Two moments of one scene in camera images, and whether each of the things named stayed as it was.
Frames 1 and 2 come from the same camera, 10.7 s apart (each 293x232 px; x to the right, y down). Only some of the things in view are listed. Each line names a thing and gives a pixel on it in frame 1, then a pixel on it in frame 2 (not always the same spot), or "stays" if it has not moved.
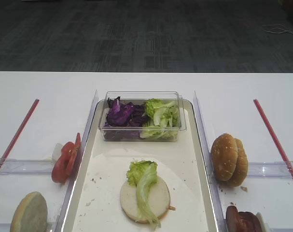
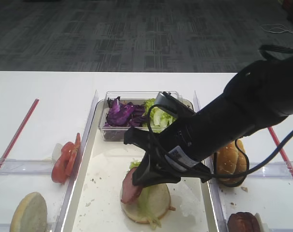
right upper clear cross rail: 286,169 stays
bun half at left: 31,214 stays
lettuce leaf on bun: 143,175 stays
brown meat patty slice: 232,219 -> 131,193
